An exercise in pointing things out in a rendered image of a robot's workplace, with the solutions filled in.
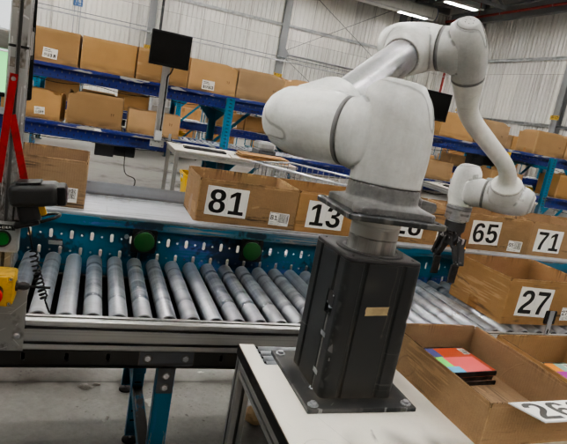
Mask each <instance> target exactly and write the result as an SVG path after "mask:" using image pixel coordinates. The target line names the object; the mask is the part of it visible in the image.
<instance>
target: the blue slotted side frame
mask: <svg viewBox="0 0 567 444"><path fill-rule="evenodd" d="M31 228H32V234H31V237H32V243H33V250H35V251H37V247H38V244H41V248H40V253H39V252H38V253H39V254H40V260H39V262H40V264H39V265H40V270H41V268H42V265H43V263H44V260H45V257H46V255H47V254H48V253H49V252H56V253H58V247H59V246H62V253H61V254H59V255H60V256H61V258H62V260H61V264H60V268H59V272H64V267H65V263H66V258H67V256H68V255H70V254H78V250H79V248H82V255H81V257H82V266H81V274H85V273H86V262H87V259H88V257H89V256H91V255H99V250H100V249H102V255H101V257H100V258H101V259H102V275H106V276H107V260H108V259H109V258H110V257H112V256H117V257H118V251H120V250H121V258H120V259H121V262H122V271H123V276H124V277H127V276H128V272H127V261H128V260H129V259H130V258H136V257H137V253H136V252H131V251H130V246H131V244H130V243H129V238H128V239H125V238H124V235H125V234H128V235H129V237H130V236H132V232H133V229H134V228H137V229H147V230H156V231H158V238H157V245H156V251H155V253H154V254H147V253H141V254H140V259H139V260H140V262H141V264H142V269H143V273H144V277H145V278H148V276H147V272H146V268H145V264H146V263H147V262H148V261H149V260H151V259H155V258H156V254H158V262H159V264H160V267H161V270H162V273H163V276H164V279H167V276H166V272H165V269H164V267H165V264H166V263H167V262H169V261H173V258H174V256H175V255H177V260H176V262H177V263H178V266H179V268H180V272H181V274H182V276H183V278H184V280H186V278H185V275H184V273H183V271H182V267H183V265H184V264H185V263H189V262H191V259H192V256H194V257H195V260H194V264H195V266H196V268H197V269H198V271H199V273H200V275H201V277H202V280H203V282H205V281H204V279H203V276H202V274H201V272H200V269H201V267H202V266H203V265H204V264H205V263H209V259H210V258H212V260H211V265H212V266H213V267H214V269H215V271H216V273H217V270H218V268H219V267H220V266H221V265H225V262H226V260H227V259H228V260H229V262H228V266H229V267H230V268H231V269H232V271H233V273H234V272H235V270H236V269H237V268H238V267H239V266H242V262H243V261H240V260H239V252H240V247H241V242H242V240H243V239H249V240H258V241H264V243H263V248H262V250H263V252H262V253H261V268H262V269H263V270H264V271H265V272H266V274H267V275H268V272H269V271H270V270H271V269H274V266H275V263H277V266H276V268H277V269H278V270H279V271H280V272H281V273H282V274H284V273H285V272H286V271H287V270H289V269H290V266H291V264H292V270H294V271H295V272H296V273H297V274H298V275H299V274H300V273H301V272H302V271H305V268H306V265H307V266H308V267H307V271H309V272H310V273H311V271H312V267H313V259H314V254H315V249H316V245H317V240H318V239H314V238H305V237H296V236H287V235H278V234H269V233H252V232H243V231H234V230H225V229H216V228H208V227H199V226H182V225H172V224H163V223H154V222H145V221H136V220H127V219H118V218H102V217H93V216H84V215H75V214H66V213H62V216H61V217H60V218H58V219H55V220H52V221H48V222H45V223H41V224H39V225H37V226H31ZM51 228H52V229H53V236H52V237H49V229H51ZM40 231H41V233H40ZM70 231H74V235H73V239H71V238H70ZM61 233H63V234H61ZM91 233H94V237H93V240H90V237H91ZM81 234H83V236H81ZM111 234H113V235H114V240H113V242H110V235H111ZM101 236H103V238H101ZM121 238H122V240H121ZM168 239H169V240H170V245H169V247H167V246H166V243H167V240H168ZM159 241H160V243H158V242H159ZM185 241H188V247H187V248H184V247H185ZM204 242H205V243H206V244H205V249H204V250H202V248H203V243H204ZM176 243H178V245H177V244H176ZM220 244H223V247H222V251H219V247H220ZM195 245H196V246H195ZM212 246H213V248H212ZM237 246H239V252H238V253H236V249H237ZM27 247H29V248H27ZM49 248H50V250H48V249H49ZM229 248H230V249H229ZM270 248H272V251H271V255H269V249H270ZM286 249H287V250H288V251H287V256H286V257H284V253H285V250H286ZM396 249H398V250H400V251H401V252H402V253H404V254H406V255H408V256H410V257H411V258H413V259H415V260H416V261H418V262H420V263H421V269H420V272H419V276H418V279H420V280H422V281H423V282H425V283H427V282H428V279H429V276H431V279H430V280H432V281H434V282H436V283H438V284H439V283H440V280H441V278H442V277H443V280H442V282H443V281H445V282H446V280H447V277H448V273H449V270H450V266H451V264H453V258H452V252H446V251H443V252H442V253H441V260H440V266H439V269H438V273H430V271H431V264H432V259H433V253H432V252H431V251H430V250H429V249H420V248H403V247H396ZM28 250H32V248H31V243H30V238H29V235H28V228H27V227H25V228H21V229H20V240H19V251H18V260H17V261H16V263H15V265H14V268H18V267H19V265H20V262H21V260H22V258H23V256H24V254H25V252H26V251H28ZM69 250H71V251H69ZM90 251H91V253H89V252H90ZM301 251H303V255H302V258H299V257H300V252H301ZM277 252H279V253H277ZM109 253H111V255H110V254H109ZM293 253H294V254H293ZM129 255H130V256H129ZM308 255H309V256H308ZM147 256H149V257H147ZM166 257H167V259H166ZM183 259H185V260H183ZM201 260H202V262H201ZM218 262H219V263H218ZM537 262H539V263H543V264H546V265H548V266H550V267H552V268H555V269H557V270H560V271H562V272H565V273H567V263H553V262H544V261H537ZM235 263H236V264H235ZM426 263H428V264H427V268H426V269H425V268H424V267H425V264H426ZM267 265H268V267H267ZM298 268H299V269H298ZM234 274H235V273H234ZM435 278H436V279H435Z"/></svg>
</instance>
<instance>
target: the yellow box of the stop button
mask: <svg viewBox="0 0 567 444"><path fill-rule="evenodd" d="M29 288H41V289H50V286H40V285H30V284H29V283H27V282H19V281H18V268H14V267H0V291H1V292H2V294H3V299H2V300H1V302H0V307H8V306H10V305H11V304H12V302H13V301H14V299H15V296H16V292H17V290H23V291H24V290H28V289H29Z"/></svg>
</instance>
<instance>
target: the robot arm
mask: <svg viewBox="0 0 567 444"><path fill-rule="evenodd" d="M377 52H378V53H377V54H375V55H373V56H372V57H370V58H369V59H368V60H366V61H365V62H363V63H361V64H360V65H359V66H357V67H356V68H355V69H354V70H352V71H351V72H349V73H348V74H346V75H345V76H343V77H342V78H339V77H326V78H322V79H319V80H315V81H313V82H309V83H306V84H302V85H299V86H288V87H285V88H284V89H282V90H280V91H278V92H276V93H274V94H273V95H272V96H271V97H270V98H269V100H268V101H267V103H266V104H265V106H264V109H263V112H262V127H263V130H264V132H265V133H266V135H267V136H268V139H269V141H270V142H271V143H273V144H274V145H275V146H277V147H278V148H279V149H281V150H282V151H284V152H287V153H289V154H291V155H294V156H297V157H300V158H303V159H309V160H313V161H318V162H323V163H328V164H337V165H342V166H344V167H347V168H348V169H350V178H349V180H348V184H347V187H346V190H345V191H329V195H328V197H329V198H332V199H335V200H336V201H337V202H339V203H341V204H343V205H345V206H347V207H349V208H350V209H352V211H354V212H356V213H361V214H368V215H377V216H384V217H390V218H403V219H409V220H415V221H422V222H426V223H432V224H434V222H435V218H436V217H435V216H434V215H432V214H434V213H435V212H436V209H437V205H436V204H435V203H432V202H429V201H425V200H423V199H422V198H421V197H419V196H420V190H421V187H422V184H423V179H424V176H425V174H426V170H427V167H428V164H429V160H430V155H431V147H432V142H433V136H434V125H435V122H434V109H433V105H432V101H431V98H430V95H429V93H428V90H427V88H426V87H425V86H423V85H419V84H417V83H413V82H410V81H407V80H404V79H402V78H404V77H409V76H412V75H415V74H419V73H424V72H426V71H441V72H444V73H446V74H449V75H450V76H451V83H452V87H453V94H454V99H455V104H456V108H457V113H458V116H459V118H460V121H461V123H462V125H463V126H464V128H465V129H466V131H467V132H468V134H469V135H470V136H471V137H472V138H473V139H474V140H475V142H476V143H477V144H478V145H479V146H480V148H481V149H482V150H483V151H484V153H485V154H486V155H487V156H488V157H489V159H490V160H491V161H492V163H493V164H494V165H495V167H496V168H497V171H498V176H497V177H495V178H494V179H493V180H492V181H488V180H485V179H482V169H481V168H480V167H479V166H477V165H473V164H468V163H464V164H460V165H459V166H457V168H456V169H455V171H454V173H453V177H452V179H451V182H450V186H449V189H448V202H447V205H446V209H445V218H446V219H445V226H446V231H445V232H438V237H437V239H436V240H435V242H434V244H433V247H432V249H431V252H432V253H433V259H432V264H431V271H430V273H438V267H439V264H440V260H441V253H442V252H443V250H444V249H445V248H446V246H447V245H448V244H449V245H450V248H451V249H452V258H453V264H451V266H450V270H449V273H448V277H447V280H446V282H447V283H453V284H454V280H455V277H456V274H457V272H458V268H459V267H460V266H464V254H465V244H466V240H465V239H462V238H461V234H462V233H464V231H465V227H466V223H465V222H468V221H469V219H470V215H471V211H472V208H473V207H479V208H483V209H486V210H489V211H493V212H496V213H500V214H504V215H510V216H524V215H527V214H528V213H530V212H531V210H532V208H533V206H534V202H535V200H536V196H535V193H534V192H533V191H532V190H531V189H529V188H526V187H525V186H524V185H523V182H522V180H521V179H520V178H519V177H517V172H516V168H515V166H514V163H513V161H512V159H511V157H510V156H509V154H508V153H507V151H506V150H505V149H504V147H503V146H502V145H501V144H500V142H499V141H498V140H497V138H496V137H495V135H494V134H493V133H492V131H491V130H490V128H489V127H488V125H487V124H486V123H485V121H484V120H483V118H482V116H481V114H480V112H479V107H478V104H479V99H480V95H481V92H482V87H483V83H484V80H485V75H486V70H487V67H488V56H489V50H488V40H487V35H486V33H485V29H484V27H483V24H482V22H481V21H480V20H479V19H478V18H475V17H471V16H466V17H463V18H458V19H456V20H455V21H454V22H453V23H452V24H451V25H450V26H443V25H439V24H435V23H428V22H400V23H396V24H393V25H390V26H388V27H386V28H385V29H384V30H383V31H382V33H381V34H380V35H379V38H378V42H377ZM455 245H456V246H455Z"/></svg>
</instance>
